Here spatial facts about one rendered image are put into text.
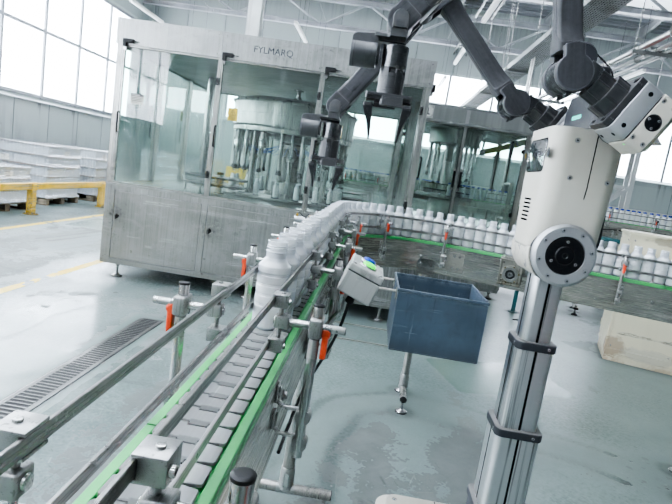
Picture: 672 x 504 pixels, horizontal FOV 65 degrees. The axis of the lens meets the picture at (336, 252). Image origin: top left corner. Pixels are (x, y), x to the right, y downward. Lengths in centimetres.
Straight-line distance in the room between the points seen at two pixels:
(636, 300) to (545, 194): 171
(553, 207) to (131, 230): 435
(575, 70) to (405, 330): 100
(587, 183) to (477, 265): 167
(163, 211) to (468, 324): 373
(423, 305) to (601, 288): 140
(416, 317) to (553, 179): 70
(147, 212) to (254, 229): 101
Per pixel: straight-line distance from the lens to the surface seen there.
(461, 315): 185
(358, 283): 113
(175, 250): 511
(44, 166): 1018
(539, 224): 141
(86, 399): 45
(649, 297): 305
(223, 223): 493
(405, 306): 182
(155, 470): 37
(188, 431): 63
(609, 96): 128
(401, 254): 302
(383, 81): 120
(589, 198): 142
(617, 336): 541
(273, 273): 95
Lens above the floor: 131
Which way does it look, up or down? 9 degrees down
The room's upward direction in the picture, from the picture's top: 9 degrees clockwise
